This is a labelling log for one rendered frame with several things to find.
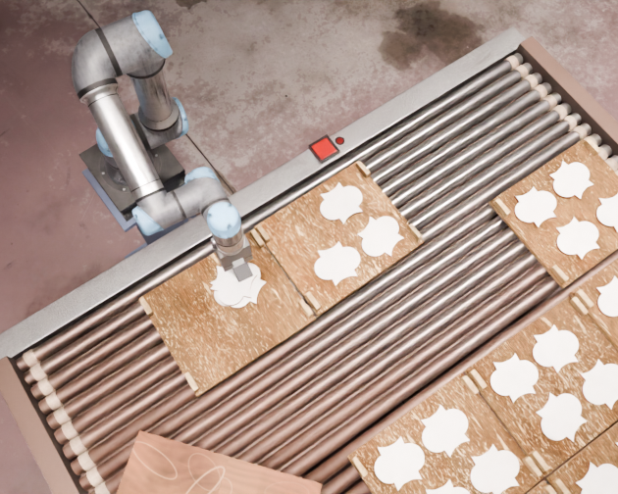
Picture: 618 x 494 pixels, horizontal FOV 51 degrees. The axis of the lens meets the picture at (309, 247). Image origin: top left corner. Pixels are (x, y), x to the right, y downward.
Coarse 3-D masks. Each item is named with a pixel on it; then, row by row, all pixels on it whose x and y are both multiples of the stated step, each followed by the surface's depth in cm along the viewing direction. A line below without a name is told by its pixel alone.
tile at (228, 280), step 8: (224, 272) 195; (232, 272) 195; (216, 280) 194; (224, 280) 194; (232, 280) 194; (248, 280) 194; (216, 288) 193; (224, 288) 193; (232, 288) 193; (240, 288) 193; (248, 288) 193; (224, 296) 192; (232, 296) 192; (240, 296) 192; (248, 296) 192; (232, 304) 191
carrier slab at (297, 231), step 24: (312, 192) 208; (288, 216) 204; (312, 216) 205; (360, 216) 205; (384, 216) 205; (288, 240) 202; (312, 240) 202; (336, 240) 202; (360, 240) 202; (408, 240) 202; (288, 264) 199; (312, 264) 199; (360, 264) 199; (384, 264) 199; (312, 288) 196; (336, 288) 196
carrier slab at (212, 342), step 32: (256, 256) 200; (160, 288) 195; (192, 288) 196; (288, 288) 196; (160, 320) 192; (192, 320) 192; (224, 320) 192; (256, 320) 192; (288, 320) 192; (192, 352) 189; (224, 352) 189; (256, 352) 189
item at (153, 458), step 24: (144, 432) 170; (144, 456) 168; (168, 456) 168; (192, 456) 168; (216, 456) 168; (144, 480) 166; (168, 480) 166; (192, 480) 166; (216, 480) 166; (240, 480) 166; (264, 480) 166; (288, 480) 166
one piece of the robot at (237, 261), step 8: (216, 248) 163; (240, 248) 164; (248, 248) 167; (224, 256) 164; (232, 256) 166; (240, 256) 169; (248, 256) 171; (224, 264) 168; (232, 264) 170; (240, 264) 169; (240, 272) 170; (248, 272) 170; (240, 280) 170
